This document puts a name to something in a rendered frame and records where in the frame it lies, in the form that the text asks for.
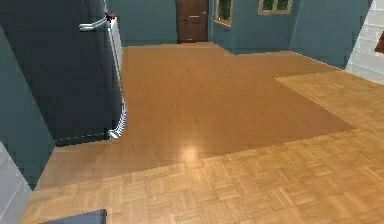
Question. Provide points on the wood framed window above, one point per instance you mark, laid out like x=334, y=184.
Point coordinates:
x=223, y=11
x=275, y=6

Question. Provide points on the dark grey fridge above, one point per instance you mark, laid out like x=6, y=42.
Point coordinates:
x=66, y=73

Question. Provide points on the dark brown room door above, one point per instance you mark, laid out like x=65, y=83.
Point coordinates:
x=192, y=20

